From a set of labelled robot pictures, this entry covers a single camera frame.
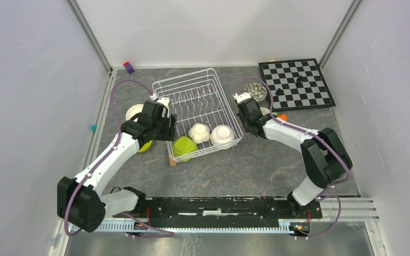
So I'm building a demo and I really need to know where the tan ceramic floral bowl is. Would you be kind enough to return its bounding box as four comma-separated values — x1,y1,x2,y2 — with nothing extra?
260,107,270,116

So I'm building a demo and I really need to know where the pink patterned bowl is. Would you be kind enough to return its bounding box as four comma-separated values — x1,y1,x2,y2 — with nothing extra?
243,83,267,102

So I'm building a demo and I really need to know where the large white ribbed bowl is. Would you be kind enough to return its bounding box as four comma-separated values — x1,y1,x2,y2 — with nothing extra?
125,104,144,122

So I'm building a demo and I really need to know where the yellow green round bowl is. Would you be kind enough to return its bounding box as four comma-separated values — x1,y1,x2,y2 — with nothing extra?
138,140,153,153

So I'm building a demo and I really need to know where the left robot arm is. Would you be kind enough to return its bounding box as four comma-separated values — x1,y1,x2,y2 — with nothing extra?
57,97,177,233

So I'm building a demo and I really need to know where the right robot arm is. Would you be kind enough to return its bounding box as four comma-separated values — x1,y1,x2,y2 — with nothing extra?
234,93,353,218

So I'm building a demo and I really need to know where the green square plastic bowl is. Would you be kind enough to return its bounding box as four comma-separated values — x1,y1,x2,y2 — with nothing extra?
172,136,198,157

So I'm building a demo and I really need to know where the small wooden block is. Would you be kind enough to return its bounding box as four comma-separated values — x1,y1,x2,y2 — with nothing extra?
169,156,177,167

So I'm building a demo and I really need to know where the cream lobed small bowl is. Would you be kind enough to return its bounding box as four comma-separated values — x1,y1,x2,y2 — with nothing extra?
188,123,211,144

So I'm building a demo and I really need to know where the orange curved plastic piece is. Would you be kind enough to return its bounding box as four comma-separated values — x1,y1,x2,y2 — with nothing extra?
278,114,287,122

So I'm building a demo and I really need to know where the white round bowl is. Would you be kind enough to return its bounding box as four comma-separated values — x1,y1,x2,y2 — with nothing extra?
210,125,236,150

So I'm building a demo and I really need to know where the black white chessboard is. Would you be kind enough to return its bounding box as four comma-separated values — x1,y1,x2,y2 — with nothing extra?
258,58,336,111

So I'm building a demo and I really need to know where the red purple block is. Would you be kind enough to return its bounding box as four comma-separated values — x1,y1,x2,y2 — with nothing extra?
123,62,135,74

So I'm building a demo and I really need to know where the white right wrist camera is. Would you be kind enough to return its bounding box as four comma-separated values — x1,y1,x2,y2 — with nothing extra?
233,92,251,104

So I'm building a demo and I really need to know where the white wire dish rack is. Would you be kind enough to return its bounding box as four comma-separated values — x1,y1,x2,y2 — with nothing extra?
152,68,243,163

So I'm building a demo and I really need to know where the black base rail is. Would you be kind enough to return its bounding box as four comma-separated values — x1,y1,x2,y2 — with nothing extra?
129,196,323,228

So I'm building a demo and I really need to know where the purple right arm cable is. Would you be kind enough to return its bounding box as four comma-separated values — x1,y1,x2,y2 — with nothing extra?
234,77,352,240

